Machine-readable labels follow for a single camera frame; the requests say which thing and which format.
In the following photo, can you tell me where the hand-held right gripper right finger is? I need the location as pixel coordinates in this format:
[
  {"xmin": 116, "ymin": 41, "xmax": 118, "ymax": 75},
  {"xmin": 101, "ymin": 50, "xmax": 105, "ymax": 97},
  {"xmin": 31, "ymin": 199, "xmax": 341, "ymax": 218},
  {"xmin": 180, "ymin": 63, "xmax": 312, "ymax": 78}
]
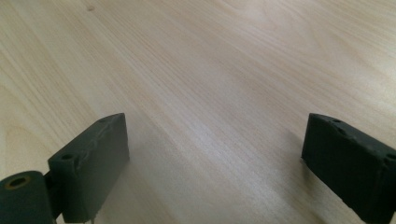
[{"xmin": 301, "ymin": 112, "xmax": 396, "ymax": 224}]

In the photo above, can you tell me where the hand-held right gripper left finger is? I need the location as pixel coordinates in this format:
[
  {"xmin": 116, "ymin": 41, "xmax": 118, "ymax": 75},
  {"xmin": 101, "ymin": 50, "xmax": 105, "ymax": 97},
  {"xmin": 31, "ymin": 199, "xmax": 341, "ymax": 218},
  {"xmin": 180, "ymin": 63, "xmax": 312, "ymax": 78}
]
[{"xmin": 47, "ymin": 112, "xmax": 131, "ymax": 224}]

